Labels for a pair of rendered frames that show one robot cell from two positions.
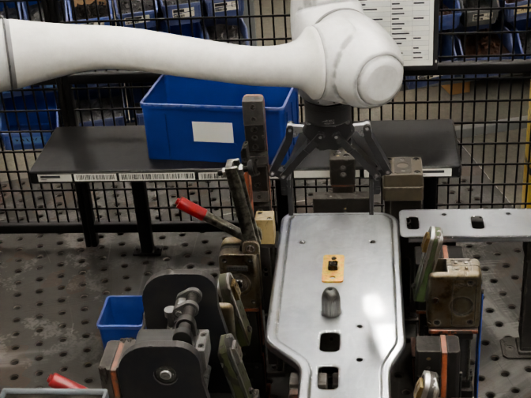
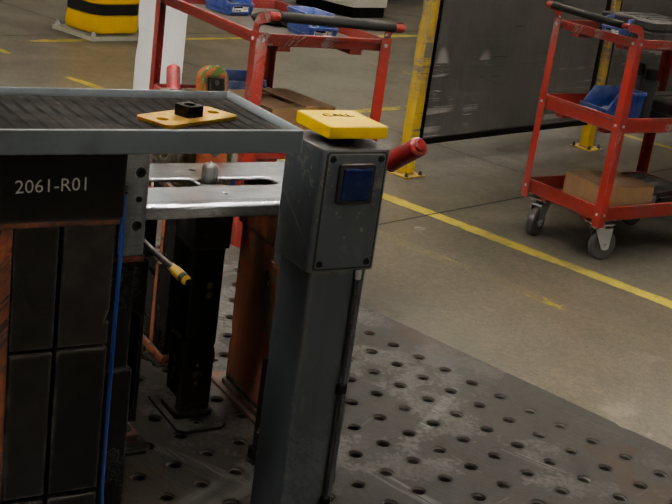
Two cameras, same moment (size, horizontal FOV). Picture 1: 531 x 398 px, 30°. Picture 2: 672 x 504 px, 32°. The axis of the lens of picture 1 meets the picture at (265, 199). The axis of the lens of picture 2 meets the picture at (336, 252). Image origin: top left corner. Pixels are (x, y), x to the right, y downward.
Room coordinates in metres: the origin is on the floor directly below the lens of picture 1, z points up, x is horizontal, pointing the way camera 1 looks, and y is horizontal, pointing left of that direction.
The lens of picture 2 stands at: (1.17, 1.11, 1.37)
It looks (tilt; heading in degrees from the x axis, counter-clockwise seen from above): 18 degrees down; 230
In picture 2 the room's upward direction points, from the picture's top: 8 degrees clockwise
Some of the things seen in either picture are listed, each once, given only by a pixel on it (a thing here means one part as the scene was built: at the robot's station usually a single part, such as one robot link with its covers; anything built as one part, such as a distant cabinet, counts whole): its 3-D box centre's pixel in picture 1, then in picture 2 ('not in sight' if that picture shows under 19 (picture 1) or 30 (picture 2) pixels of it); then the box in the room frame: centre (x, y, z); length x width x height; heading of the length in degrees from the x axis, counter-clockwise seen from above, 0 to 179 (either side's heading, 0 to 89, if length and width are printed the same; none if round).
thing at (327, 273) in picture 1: (333, 266); not in sight; (1.45, -0.11, 1.01); 0.08 x 0.04 x 0.01; 172
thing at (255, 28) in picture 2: not in sight; (259, 146); (-0.92, -1.85, 0.49); 0.81 x 0.47 x 0.97; 83
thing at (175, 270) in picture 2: not in sight; (161, 257); (0.65, 0.23, 1.00); 0.12 x 0.01 x 0.01; 83
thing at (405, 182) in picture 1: (401, 242); not in sight; (1.71, -0.27, 0.88); 0.08 x 0.08 x 0.36; 83
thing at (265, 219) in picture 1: (270, 297); not in sight; (1.55, 0.00, 0.88); 0.04 x 0.04 x 0.36; 83
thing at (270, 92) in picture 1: (223, 117); not in sight; (1.91, 0.08, 1.10); 0.30 x 0.17 x 0.13; 75
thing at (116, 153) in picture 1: (245, 151); not in sight; (1.91, 0.04, 1.02); 0.90 x 0.22 x 0.03; 83
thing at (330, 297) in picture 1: (330, 303); not in sight; (1.33, -0.09, 1.02); 0.03 x 0.03 x 0.07
